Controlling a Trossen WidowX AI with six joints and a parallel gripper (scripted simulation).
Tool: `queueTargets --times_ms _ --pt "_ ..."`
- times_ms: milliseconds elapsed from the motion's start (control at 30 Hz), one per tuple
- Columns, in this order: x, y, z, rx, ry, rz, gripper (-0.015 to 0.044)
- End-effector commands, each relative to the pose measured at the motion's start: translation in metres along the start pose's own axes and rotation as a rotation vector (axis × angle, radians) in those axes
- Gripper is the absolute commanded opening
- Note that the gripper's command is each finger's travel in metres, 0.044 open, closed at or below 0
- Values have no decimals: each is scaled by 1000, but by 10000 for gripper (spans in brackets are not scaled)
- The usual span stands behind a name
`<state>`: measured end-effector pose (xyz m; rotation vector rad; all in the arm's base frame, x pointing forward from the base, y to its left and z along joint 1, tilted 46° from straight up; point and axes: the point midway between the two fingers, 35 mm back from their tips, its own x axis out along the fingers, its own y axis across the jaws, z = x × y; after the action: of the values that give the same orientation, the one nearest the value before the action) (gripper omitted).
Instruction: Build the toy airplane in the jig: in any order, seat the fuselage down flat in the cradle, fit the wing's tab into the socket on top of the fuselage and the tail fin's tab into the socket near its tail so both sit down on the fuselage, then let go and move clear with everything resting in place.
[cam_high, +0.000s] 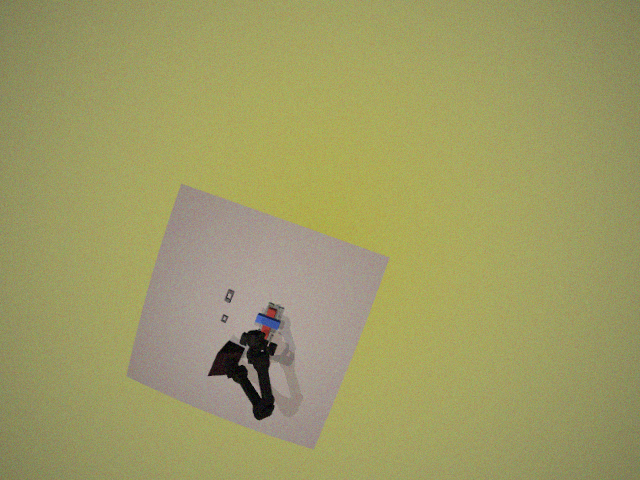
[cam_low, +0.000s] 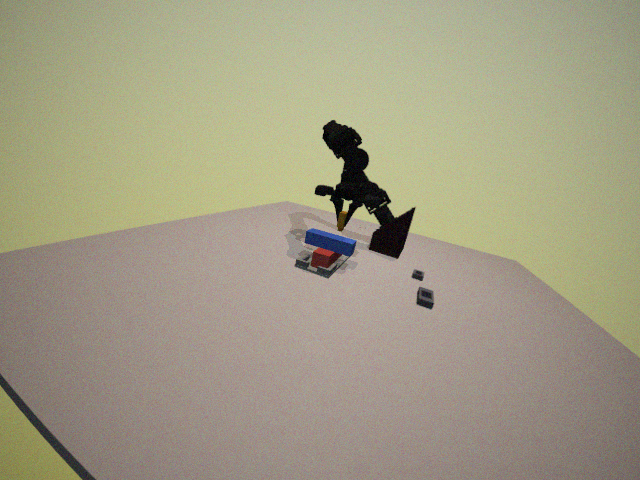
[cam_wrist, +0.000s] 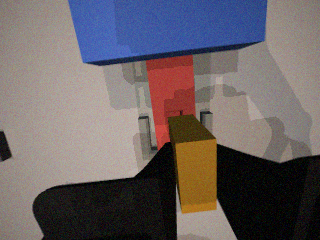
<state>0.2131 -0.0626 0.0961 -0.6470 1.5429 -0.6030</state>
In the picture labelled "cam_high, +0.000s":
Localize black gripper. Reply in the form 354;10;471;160
239;332;278;356

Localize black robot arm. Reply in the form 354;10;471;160
223;329;275;420

